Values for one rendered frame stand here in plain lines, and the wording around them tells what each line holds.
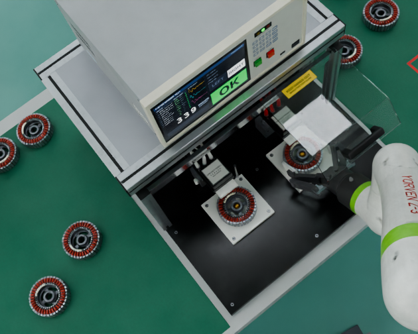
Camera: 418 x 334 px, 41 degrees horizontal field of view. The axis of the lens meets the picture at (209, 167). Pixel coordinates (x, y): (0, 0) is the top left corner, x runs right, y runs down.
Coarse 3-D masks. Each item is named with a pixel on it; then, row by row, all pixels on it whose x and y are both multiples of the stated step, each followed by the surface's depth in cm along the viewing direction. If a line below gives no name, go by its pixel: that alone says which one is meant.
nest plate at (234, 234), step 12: (240, 180) 163; (252, 192) 161; (204, 204) 161; (216, 204) 161; (228, 204) 161; (264, 204) 159; (216, 216) 160; (264, 216) 158; (228, 228) 158; (240, 228) 157; (252, 228) 157
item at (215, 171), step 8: (200, 160) 154; (208, 160) 154; (216, 160) 151; (200, 168) 153; (208, 168) 150; (216, 168) 150; (224, 168) 150; (200, 176) 153; (208, 176) 150; (216, 176) 149; (224, 176) 149; (232, 176) 151; (208, 184) 151; (216, 184) 148; (224, 184) 152; (232, 184) 152; (216, 192) 152; (224, 192) 152
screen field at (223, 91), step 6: (240, 72) 129; (246, 72) 131; (234, 78) 129; (240, 78) 131; (246, 78) 133; (228, 84) 130; (234, 84) 131; (216, 90) 128; (222, 90) 130; (228, 90) 132; (216, 96) 130; (222, 96) 132
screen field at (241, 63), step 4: (244, 60) 126; (236, 64) 125; (240, 64) 126; (244, 64) 127; (232, 68) 125; (236, 68) 126; (240, 68) 127; (228, 72) 125; (232, 72) 127; (220, 76) 124; (224, 76) 126; (228, 76) 127; (216, 80) 125; (220, 80) 126; (224, 80) 127; (212, 84) 125; (216, 84) 126; (212, 88) 126
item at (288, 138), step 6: (258, 102) 158; (270, 114) 157; (264, 120) 158; (270, 120) 154; (276, 120) 153; (270, 126) 157; (276, 126) 153; (282, 126) 152; (276, 132) 155; (282, 132) 152; (288, 132) 153; (282, 138) 154; (288, 138) 155; (294, 138) 155
